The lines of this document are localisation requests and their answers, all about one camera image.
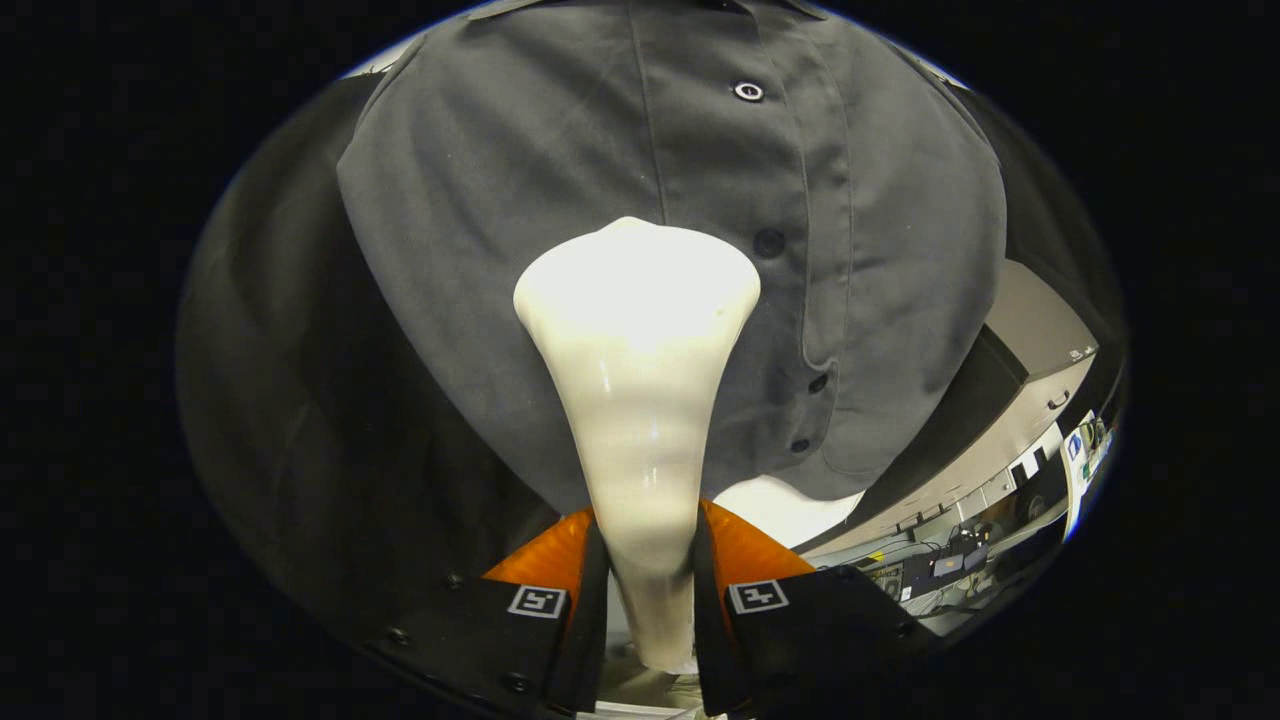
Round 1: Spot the grey button shirt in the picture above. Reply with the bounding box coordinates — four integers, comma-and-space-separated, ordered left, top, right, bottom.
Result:
336, 0, 1008, 516

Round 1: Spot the tangle of floor cables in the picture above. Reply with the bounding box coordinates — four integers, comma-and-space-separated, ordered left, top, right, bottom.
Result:
830, 530, 1011, 621

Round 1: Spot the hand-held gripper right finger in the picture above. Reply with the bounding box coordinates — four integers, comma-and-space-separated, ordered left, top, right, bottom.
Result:
693, 500, 941, 719

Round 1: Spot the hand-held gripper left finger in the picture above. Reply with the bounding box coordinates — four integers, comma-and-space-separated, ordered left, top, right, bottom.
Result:
365, 507, 611, 719

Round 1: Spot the white mannequin torso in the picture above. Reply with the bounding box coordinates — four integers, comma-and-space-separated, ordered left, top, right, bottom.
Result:
712, 475, 866, 549

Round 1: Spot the white garment steamer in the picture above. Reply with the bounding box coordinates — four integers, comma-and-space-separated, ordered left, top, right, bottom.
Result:
513, 216, 763, 673

